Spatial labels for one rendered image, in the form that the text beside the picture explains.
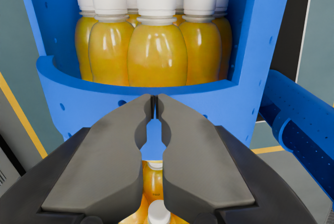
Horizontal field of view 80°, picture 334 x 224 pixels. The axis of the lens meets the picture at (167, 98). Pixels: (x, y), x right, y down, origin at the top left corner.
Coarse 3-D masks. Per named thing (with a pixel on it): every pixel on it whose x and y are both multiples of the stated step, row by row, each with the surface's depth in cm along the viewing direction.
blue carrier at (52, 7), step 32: (32, 0) 21; (64, 0) 28; (256, 0) 14; (64, 32) 29; (256, 32) 15; (64, 64) 29; (256, 64) 17; (64, 96) 17; (96, 96) 16; (128, 96) 15; (192, 96) 15; (224, 96) 16; (256, 96) 20; (64, 128) 20; (160, 128) 16
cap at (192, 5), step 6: (186, 0) 23; (192, 0) 23; (198, 0) 22; (204, 0) 22; (210, 0) 23; (216, 0) 24; (186, 6) 24; (192, 6) 23; (198, 6) 23; (204, 6) 23; (210, 6) 23; (186, 12) 24; (192, 12) 23; (198, 12) 23; (204, 12) 23; (210, 12) 23
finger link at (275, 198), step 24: (240, 144) 8; (240, 168) 7; (264, 168) 7; (264, 192) 6; (288, 192) 6; (216, 216) 6; (240, 216) 6; (264, 216) 6; (288, 216) 6; (312, 216) 6
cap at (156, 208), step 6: (150, 204) 36; (156, 204) 36; (162, 204) 36; (150, 210) 35; (156, 210) 35; (162, 210) 35; (150, 216) 34; (156, 216) 34; (162, 216) 34; (168, 216) 34; (156, 222) 33; (162, 222) 33
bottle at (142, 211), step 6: (144, 198) 40; (144, 204) 39; (138, 210) 38; (144, 210) 39; (132, 216) 38; (138, 216) 38; (144, 216) 39; (120, 222) 39; (126, 222) 38; (132, 222) 38; (138, 222) 38
